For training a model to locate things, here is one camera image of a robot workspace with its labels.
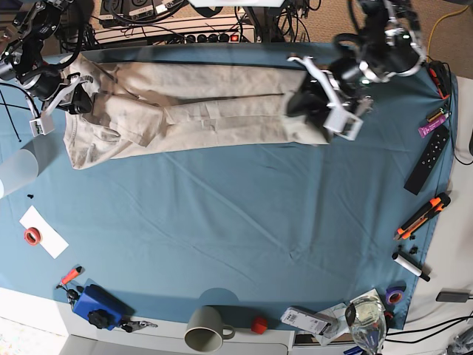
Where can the white paper sheet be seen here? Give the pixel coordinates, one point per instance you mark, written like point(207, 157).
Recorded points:
point(52, 242)

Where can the white barcode package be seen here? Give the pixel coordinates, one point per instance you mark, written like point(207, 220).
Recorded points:
point(314, 323)

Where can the orange black utility knife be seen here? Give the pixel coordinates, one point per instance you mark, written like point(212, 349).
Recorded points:
point(425, 213)

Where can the black power strip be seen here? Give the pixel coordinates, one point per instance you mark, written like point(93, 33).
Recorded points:
point(232, 37)

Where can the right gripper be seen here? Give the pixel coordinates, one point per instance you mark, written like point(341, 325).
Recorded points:
point(56, 92)

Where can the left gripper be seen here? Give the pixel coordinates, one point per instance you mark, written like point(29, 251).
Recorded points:
point(331, 99)

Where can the black thin rods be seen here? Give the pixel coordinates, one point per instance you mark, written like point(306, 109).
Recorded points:
point(11, 114)

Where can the beige T-shirt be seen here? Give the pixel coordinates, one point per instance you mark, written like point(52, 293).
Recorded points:
point(147, 108)

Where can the blue table cloth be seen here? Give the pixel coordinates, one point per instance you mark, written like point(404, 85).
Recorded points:
point(251, 229)

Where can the small red cube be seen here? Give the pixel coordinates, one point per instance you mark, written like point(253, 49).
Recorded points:
point(259, 325)

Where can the white black marker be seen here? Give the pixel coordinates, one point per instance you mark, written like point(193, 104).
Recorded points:
point(409, 266)

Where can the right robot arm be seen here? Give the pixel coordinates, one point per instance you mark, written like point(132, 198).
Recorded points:
point(22, 43)

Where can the metal keys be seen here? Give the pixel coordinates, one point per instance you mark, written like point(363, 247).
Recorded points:
point(132, 326)

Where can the red tape roll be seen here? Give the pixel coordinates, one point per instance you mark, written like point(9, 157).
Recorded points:
point(32, 236)

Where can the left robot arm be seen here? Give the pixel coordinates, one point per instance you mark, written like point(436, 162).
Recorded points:
point(389, 44)

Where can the beige ceramic mug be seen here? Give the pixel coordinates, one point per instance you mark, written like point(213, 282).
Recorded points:
point(206, 331)

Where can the black phone on table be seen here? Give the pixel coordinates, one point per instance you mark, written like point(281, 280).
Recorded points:
point(453, 296)

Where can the frosted plastic cup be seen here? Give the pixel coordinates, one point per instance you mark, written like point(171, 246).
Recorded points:
point(18, 171)

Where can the orange marker pen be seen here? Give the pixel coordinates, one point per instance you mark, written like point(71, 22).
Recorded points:
point(71, 275)

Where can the blue box with knob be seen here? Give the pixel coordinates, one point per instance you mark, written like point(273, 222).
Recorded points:
point(99, 308)

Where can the black remote control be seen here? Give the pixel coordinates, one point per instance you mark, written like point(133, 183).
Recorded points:
point(427, 160)

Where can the clear wine glass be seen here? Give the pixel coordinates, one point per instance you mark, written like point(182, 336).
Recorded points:
point(367, 323)

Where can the purple tape roll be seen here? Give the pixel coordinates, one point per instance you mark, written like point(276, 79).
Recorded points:
point(394, 295)

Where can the orange black pliers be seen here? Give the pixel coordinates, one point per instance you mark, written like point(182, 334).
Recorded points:
point(440, 76)

